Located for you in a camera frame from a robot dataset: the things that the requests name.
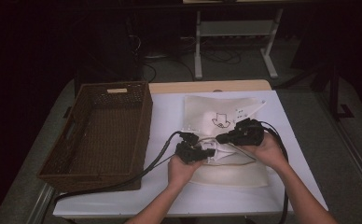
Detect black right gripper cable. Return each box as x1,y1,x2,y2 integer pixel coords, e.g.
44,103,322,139
258,120,291,224

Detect person's left hand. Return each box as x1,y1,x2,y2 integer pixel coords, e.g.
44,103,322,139
167,154,203,191

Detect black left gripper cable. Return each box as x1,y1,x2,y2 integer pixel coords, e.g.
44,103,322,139
51,131,184,207

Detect brown wicker basket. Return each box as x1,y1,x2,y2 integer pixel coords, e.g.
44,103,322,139
37,80,154,194

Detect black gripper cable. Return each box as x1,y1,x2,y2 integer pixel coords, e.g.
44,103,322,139
51,131,184,207
258,120,291,224

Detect black metal stand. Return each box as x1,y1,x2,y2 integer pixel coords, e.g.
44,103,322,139
313,62,355,122

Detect white metal stand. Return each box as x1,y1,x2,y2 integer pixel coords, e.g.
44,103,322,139
193,8,285,80

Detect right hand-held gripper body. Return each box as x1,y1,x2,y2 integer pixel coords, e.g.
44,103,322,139
230,99,268,147

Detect person's right hand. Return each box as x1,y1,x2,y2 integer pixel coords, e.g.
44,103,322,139
240,132,291,173

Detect cream drawstring bag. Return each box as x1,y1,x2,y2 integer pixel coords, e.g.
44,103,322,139
183,94,270,189

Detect white table mat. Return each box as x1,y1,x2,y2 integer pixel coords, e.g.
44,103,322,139
52,90,329,217

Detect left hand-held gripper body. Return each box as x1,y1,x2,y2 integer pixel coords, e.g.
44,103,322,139
174,124,203,165

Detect black floor cables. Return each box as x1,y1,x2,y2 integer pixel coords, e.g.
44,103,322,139
143,50,243,82

